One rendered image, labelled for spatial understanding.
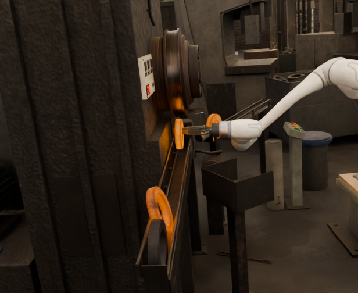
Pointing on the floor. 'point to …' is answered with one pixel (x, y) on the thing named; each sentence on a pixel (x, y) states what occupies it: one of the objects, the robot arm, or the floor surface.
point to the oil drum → (262, 55)
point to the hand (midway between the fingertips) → (179, 130)
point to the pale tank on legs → (297, 21)
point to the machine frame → (82, 134)
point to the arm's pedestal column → (357, 229)
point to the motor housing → (217, 220)
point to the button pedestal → (295, 168)
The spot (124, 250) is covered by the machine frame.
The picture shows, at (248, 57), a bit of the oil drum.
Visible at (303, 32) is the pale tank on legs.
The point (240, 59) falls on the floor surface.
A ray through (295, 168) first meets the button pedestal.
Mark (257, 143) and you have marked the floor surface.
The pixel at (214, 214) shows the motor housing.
